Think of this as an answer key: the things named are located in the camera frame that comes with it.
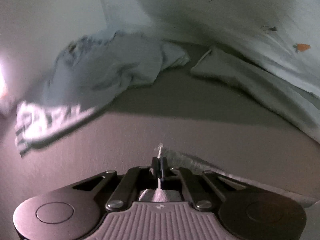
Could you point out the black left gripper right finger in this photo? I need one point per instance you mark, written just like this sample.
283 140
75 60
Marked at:
163 167

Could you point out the light blue printed shirt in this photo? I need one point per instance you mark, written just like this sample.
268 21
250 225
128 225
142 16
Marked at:
87 76

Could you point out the white carrot print storage bag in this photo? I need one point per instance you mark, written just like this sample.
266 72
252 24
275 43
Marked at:
281 36

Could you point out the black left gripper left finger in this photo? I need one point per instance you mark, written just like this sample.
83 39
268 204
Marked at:
155 168

